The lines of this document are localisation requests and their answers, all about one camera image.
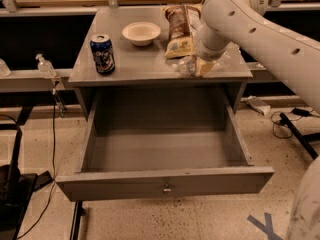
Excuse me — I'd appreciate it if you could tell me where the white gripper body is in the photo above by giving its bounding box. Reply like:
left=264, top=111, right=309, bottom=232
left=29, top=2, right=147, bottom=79
left=194, top=28, right=230, bottom=61

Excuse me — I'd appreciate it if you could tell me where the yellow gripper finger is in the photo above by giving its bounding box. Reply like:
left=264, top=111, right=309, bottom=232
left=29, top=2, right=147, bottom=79
left=195, top=58, right=215, bottom=77

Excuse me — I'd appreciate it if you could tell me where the clear plastic water bottle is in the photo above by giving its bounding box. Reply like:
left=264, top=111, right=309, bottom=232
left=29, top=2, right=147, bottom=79
left=172, top=43, right=242, bottom=78

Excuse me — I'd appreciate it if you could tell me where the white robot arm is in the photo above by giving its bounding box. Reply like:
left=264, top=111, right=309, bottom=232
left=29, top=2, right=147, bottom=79
left=194, top=0, right=320, bottom=240

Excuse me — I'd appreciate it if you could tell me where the grey cabinet with counter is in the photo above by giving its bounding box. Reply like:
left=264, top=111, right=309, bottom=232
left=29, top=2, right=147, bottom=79
left=67, top=5, right=253, bottom=122

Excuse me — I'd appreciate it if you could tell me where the open grey top drawer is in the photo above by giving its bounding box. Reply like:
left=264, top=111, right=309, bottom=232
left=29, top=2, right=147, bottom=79
left=57, top=87, right=274, bottom=201

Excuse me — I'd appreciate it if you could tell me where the clear sanitizer pump bottle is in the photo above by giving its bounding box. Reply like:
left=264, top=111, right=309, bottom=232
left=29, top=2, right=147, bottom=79
left=36, top=54, right=57, bottom=79

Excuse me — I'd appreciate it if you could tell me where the brown chip bag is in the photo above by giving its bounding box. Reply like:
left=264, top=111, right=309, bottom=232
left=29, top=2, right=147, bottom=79
left=162, top=4, right=202, bottom=59

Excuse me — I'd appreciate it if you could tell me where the white ceramic bowl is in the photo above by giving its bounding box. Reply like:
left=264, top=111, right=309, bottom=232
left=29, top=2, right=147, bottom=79
left=122, top=22, right=161, bottom=47

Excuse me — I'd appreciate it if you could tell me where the blue soda can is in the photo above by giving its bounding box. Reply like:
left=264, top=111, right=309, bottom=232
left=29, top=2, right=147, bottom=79
left=90, top=34, right=115, bottom=75

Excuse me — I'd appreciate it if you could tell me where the black chair leg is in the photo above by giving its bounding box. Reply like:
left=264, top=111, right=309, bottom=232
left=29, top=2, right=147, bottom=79
left=280, top=113, right=319, bottom=159

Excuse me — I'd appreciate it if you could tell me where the black floor stand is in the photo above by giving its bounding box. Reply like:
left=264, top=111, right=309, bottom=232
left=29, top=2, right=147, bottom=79
left=0, top=118, right=37, bottom=240

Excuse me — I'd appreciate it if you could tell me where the black cable coil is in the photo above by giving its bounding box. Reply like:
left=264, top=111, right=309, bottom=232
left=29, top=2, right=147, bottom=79
left=270, top=107, right=313, bottom=140

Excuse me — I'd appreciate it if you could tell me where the black cable on floor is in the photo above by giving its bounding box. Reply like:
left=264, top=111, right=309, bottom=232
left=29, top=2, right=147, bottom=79
left=16, top=88, right=58, bottom=240

